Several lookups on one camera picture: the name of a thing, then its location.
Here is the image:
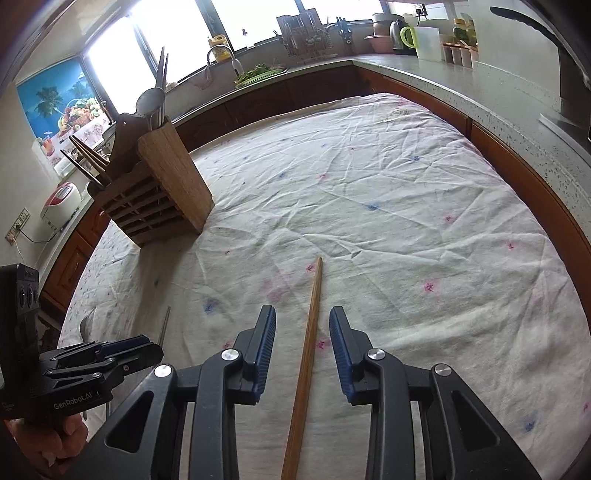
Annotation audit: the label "yellow bottle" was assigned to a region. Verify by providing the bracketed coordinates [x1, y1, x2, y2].
[209, 34, 232, 63]

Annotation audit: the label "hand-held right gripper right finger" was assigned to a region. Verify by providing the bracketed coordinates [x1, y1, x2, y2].
[329, 306, 541, 480]

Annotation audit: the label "steel kettle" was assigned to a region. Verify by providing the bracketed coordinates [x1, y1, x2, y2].
[389, 19, 414, 51]

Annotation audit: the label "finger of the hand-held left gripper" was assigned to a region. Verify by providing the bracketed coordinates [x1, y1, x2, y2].
[41, 336, 153, 366]
[44, 344, 165, 387]

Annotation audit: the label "wooden utensil holder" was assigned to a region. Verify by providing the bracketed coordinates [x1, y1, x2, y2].
[87, 113, 215, 248]

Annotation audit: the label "white and red rice cooker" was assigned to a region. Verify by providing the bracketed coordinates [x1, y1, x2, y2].
[39, 181, 85, 230]

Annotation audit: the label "dish rack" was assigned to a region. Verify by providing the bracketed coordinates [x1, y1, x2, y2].
[276, 11, 338, 63]

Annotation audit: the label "row of spice jars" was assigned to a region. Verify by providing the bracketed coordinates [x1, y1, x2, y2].
[441, 41, 478, 69]

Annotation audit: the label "tropical beach wall poster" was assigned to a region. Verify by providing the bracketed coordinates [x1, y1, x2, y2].
[16, 60, 112, 163]

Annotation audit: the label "metal spoon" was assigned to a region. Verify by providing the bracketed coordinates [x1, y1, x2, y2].
[135, 85, 166, 129]

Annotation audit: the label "stacked bowls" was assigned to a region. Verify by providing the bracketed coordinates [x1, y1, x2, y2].
[372, 13, 404, 38]

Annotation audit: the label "person's left hand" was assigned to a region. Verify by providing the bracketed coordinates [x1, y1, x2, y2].
[9, 408, 89, 464]

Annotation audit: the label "white pitcher green handle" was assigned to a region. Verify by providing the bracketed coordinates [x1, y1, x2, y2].
[400, 25, 444, 61]

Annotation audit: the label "wooden chopstick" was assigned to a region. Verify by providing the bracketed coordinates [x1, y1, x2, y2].
[281, 257, 324, 480]
[76, 135, 114, 175]
[69, 135, 110, 183]
[60, 148, 105, 189]

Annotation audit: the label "white floral tablecloth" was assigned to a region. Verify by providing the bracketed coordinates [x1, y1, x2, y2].
[58, 92, 578, 480]

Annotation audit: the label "steel kitchen faucet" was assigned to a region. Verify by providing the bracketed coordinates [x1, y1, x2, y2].
[205, 45, 245, 78]

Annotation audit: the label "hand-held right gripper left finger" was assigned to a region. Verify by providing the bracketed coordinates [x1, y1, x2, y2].
[76, 305, 277, 480]

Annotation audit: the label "grey kitchen countertop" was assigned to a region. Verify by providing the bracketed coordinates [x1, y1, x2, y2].
[37, 53, 591, 213]

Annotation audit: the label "green vegetable basket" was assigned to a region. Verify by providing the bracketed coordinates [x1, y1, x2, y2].
[235, 65, 287, 88]

